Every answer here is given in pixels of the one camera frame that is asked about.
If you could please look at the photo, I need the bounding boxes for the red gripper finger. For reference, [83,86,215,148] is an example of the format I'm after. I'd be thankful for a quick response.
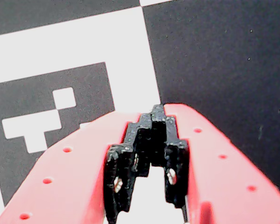
[151,104,280,224]
[0,112,153,224]

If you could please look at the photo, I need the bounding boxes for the black white marker board mat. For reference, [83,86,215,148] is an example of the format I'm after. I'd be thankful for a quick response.
[0,0,280,224]

